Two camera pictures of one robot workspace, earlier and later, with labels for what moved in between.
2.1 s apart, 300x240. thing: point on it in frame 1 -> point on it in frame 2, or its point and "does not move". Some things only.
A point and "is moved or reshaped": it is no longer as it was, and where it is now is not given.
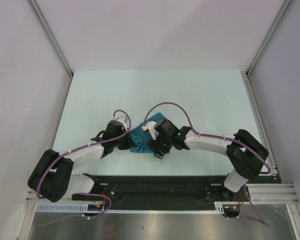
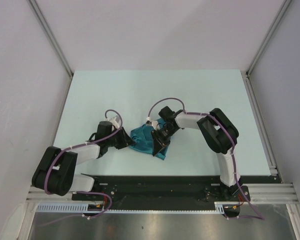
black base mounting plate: (170, 192) does not move
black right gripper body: (163, 143) -> (162, 136)
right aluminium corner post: (267, 35) does not move
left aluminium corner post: (51, 36) does not move
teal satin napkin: (139, 138) is moved or reshaped
